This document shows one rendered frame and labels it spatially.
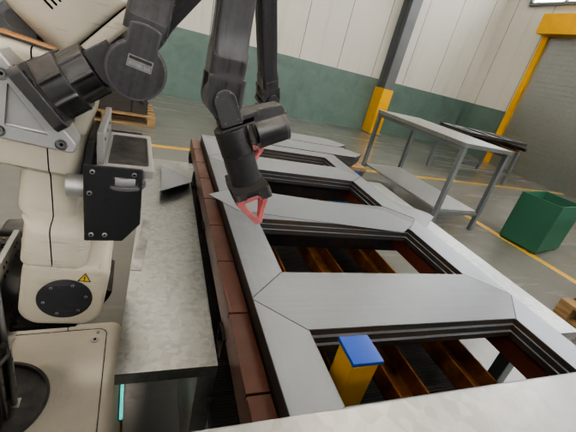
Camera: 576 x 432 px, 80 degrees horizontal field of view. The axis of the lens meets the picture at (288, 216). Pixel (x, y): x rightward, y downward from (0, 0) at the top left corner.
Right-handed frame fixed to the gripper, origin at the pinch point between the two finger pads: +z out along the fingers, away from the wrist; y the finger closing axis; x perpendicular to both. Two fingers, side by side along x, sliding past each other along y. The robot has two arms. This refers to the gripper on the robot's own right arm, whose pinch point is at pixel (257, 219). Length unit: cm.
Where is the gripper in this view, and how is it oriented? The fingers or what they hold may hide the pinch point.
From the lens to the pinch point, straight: 70.2
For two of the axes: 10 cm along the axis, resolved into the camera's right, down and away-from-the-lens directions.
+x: -9.2, 3.4, -1.9
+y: -3.4, -4.7, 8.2
